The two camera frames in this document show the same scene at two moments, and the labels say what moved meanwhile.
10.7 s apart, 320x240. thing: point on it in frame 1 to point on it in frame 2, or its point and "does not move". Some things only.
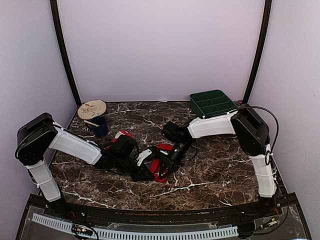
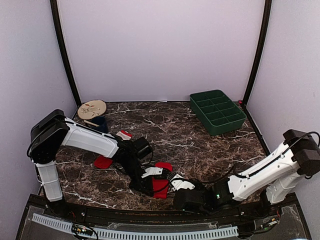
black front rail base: x=272 y=218 does not move
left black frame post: x=63 y=45 does not move
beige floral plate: x=91 y=109 does not move
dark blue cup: x=102 y=131 does not move
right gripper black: x=170 y=163 to x=201 y=185
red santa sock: x=155 y=164 to x=160 y=185
